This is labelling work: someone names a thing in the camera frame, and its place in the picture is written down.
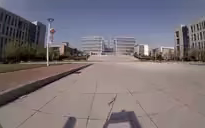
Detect dark glass office building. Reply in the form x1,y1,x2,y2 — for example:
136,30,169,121
0,2,48,63

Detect red brick raised strip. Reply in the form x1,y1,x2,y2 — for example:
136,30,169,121
0,63,88,97

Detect row of trees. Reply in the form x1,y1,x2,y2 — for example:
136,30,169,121
149,47,205,63

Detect white lamp post with sign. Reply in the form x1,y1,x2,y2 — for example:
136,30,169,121
45,17,57,67

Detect row of green bushes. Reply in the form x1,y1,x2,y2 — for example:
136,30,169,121
2,41,90,64

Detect low brown building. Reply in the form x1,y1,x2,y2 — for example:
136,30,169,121
50,41,71,57

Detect grey multi-storey building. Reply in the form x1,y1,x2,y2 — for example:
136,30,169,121
174,15,205,62

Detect grey paved plaza ground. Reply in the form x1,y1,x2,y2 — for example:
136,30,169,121
0,60,205,128

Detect wide pale stone stairs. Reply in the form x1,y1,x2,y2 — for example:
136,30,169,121
86,54,140,63

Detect dark stone kerb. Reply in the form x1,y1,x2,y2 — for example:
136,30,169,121
0,63,94,110

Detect white twin-block building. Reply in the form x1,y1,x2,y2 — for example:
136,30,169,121
81,35,137,56

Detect grass strip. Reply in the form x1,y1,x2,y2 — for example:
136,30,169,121
0,62,48,76

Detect low white building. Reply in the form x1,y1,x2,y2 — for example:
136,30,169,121
133,43,175,58

